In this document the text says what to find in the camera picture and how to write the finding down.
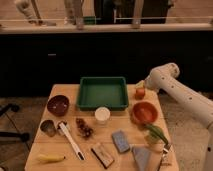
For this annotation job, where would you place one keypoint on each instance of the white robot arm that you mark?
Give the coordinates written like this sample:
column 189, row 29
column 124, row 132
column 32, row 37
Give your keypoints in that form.
column 164, row 77

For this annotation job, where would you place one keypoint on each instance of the white plastic cup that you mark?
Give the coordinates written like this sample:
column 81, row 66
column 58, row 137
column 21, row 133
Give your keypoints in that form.
column 102, row 115

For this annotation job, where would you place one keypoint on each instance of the metal cup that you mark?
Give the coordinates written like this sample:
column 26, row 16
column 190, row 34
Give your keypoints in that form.
column 48, row 128

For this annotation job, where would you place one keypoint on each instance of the green plastic tray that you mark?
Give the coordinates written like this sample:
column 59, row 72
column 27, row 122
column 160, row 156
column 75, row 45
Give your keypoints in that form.
column 110, row 92

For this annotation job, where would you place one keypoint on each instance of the orange bowl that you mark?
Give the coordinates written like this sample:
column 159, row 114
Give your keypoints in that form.
column 144, row 113

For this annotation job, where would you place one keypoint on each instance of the dark dried fruit cluster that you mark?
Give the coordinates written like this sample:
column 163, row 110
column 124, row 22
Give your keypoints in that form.
column 84, row 129

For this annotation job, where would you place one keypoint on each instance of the dark red bowl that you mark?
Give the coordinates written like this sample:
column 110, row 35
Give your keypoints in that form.
column 58, row 105

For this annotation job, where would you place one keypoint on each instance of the blue sponge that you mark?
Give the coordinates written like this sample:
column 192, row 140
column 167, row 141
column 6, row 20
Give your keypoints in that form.
column 120, row 141

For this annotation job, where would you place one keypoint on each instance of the person in dark clothes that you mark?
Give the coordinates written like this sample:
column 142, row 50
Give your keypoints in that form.
column 122, row 11

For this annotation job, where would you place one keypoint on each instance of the wooden block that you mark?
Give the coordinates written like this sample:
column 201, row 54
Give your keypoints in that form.
column 102, row 155

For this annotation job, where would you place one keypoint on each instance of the grey blue cloth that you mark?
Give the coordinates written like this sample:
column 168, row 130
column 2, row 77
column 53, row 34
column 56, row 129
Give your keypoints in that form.
column 141, row 156

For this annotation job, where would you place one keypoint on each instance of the yellow banana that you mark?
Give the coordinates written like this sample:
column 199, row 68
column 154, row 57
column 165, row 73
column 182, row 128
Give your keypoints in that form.
column 50, row 158

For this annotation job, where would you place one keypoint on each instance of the black chair base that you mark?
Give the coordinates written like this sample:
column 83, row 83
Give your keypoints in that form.
column 24, row 137

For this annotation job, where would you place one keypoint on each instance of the white handled kitchen tool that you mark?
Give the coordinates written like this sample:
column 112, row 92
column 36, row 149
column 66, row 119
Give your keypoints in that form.
column 74, row 145

